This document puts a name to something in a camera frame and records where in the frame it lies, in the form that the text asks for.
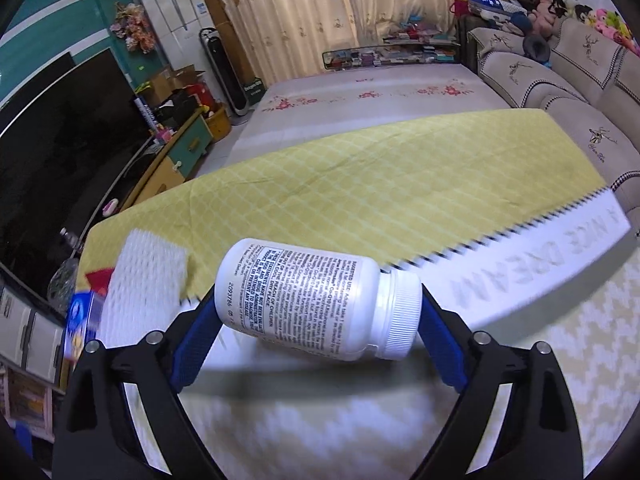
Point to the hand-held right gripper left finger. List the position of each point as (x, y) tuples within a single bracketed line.
[(192, 345)]

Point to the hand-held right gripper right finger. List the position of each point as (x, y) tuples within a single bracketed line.
[(442, 345)]

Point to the white pill bottle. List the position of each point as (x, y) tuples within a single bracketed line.
[(300, 300)]

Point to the white foam net sleeve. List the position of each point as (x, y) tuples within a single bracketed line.
[(145, 280)]

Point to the blue printed box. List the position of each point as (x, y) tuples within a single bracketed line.
[(82, 315)]

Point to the red paper piece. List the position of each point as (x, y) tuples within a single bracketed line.
[(100, 277)]

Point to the clear plastic bottle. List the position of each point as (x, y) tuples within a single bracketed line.
[(70, 240)]

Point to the grey drawer cabinet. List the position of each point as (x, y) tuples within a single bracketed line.
[(30, 335)]

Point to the yellow patterned tablecloth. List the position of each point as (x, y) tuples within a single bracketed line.
[(350, 185)]

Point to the yellow and green TV stand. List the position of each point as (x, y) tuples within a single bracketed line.
[(175, 155)]

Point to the yellow plastic basket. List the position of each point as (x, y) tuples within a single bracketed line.
[(221, 122)]

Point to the black flat television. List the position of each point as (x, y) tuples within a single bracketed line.
[(65, 150)]

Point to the floral floor mat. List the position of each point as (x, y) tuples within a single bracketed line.
[(350, 110)]

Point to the green box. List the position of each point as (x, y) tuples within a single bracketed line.
[(253, 91)]

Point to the cardboard box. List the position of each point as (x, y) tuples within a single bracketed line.
[(175, 82)]

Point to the beige sofa with deer covers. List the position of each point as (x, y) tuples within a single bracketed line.
[(550, 100)]

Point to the black tower fan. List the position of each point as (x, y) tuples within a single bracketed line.
[(222, 75)]

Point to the low glass shelf with books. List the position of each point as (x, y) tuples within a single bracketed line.
[(395, 55)]

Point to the black round cushion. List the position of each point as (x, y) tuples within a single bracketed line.
[(536, 46)]

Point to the artificial flower decoration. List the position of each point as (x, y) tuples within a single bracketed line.
[(132, 27)]

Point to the white refrigerator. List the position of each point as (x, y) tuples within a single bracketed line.
[(170, 10)]

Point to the blue bag with stars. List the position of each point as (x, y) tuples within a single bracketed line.
[(492, 4)]

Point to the beige patterned curtain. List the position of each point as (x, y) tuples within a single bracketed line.
[(310, 10)]

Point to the pile of plush toys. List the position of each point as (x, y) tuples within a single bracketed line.
[(605, 22)]

